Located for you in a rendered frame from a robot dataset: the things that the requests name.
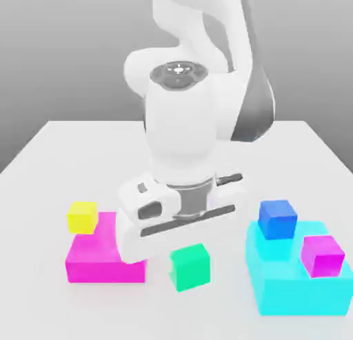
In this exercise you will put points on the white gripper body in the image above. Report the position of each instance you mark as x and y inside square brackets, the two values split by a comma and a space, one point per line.
[154, 240]

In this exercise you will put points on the small green cube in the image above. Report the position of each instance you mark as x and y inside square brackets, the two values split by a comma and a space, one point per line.
[193, 268]

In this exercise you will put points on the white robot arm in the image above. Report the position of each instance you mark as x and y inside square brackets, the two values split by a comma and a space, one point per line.
[179, 130]

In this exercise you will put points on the small yellow cube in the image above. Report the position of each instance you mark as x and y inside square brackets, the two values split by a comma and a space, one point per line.
[82, 218]

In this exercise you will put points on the small blue cube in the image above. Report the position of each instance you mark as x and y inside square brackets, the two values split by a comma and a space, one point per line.
[277, 221]

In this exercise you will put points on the small purple cube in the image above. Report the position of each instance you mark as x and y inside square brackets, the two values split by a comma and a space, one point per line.
[324, 258]

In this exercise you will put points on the large magenta box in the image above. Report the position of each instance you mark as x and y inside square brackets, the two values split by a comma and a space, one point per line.
[96, 258]

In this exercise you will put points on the large cyan box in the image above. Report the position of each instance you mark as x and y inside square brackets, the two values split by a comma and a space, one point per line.
[297, 290]

